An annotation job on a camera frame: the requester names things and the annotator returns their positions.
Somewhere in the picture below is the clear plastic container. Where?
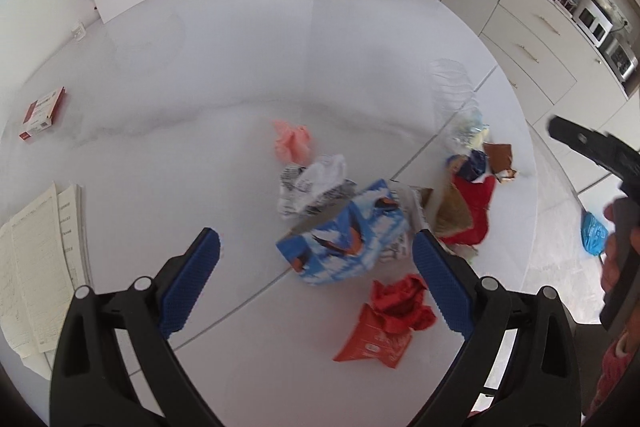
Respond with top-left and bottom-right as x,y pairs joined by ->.
429,59 -> 476,118

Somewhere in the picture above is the pink crumpled paper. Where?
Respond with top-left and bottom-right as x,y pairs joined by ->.
272,120 -> 312,162

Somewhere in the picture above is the blue plastic bag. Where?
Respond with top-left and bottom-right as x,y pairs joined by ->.
581,211 -> 608,258

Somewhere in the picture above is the steel countertop oven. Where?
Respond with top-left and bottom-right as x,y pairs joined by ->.
600,34 -> 638,82

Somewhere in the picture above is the black and white wrapper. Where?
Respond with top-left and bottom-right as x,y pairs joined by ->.
277,154 -> 358,220

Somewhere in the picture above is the red wrapper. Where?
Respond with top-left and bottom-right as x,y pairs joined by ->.
333,274 -> 437,368

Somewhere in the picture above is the printed paper sheet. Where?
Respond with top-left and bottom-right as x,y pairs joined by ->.
0,182 -> 76,380

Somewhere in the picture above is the red and brown paper bag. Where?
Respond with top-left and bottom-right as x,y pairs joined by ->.
432,174 -> 497,253

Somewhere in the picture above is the cream drawer cabinet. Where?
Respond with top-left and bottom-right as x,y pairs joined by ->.
479,0 -> 631,128

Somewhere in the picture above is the person's right hand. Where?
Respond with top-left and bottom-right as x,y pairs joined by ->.
601,204 -> 626,303

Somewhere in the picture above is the white microwave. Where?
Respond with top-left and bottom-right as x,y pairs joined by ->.
572,0 -> 615,48

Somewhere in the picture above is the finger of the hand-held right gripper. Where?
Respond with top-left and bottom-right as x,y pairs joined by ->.
547,116 -> 640,180

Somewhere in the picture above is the brown snack wrapper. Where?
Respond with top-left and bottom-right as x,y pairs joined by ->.
482,143 -> 520,184

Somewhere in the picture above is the white paper booklet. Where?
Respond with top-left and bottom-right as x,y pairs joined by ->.
55,183 -> 93,293

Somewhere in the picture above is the small red box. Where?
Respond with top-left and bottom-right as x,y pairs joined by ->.
19,87 -> 67,142

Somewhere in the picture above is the blue printed carton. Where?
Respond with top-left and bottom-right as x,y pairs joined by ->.
276,179 -> 433,288

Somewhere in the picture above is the blue crumpled wrapper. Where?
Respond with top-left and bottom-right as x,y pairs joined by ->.
446,150 -> 488,182

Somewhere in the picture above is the yellow and silver wrapper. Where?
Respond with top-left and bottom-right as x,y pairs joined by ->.
447,107 -> 490,152

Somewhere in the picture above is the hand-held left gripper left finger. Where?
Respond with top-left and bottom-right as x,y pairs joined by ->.
49,227 -> 223,427

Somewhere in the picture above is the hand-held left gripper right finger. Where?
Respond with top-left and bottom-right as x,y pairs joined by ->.
411,229 -> 583,427

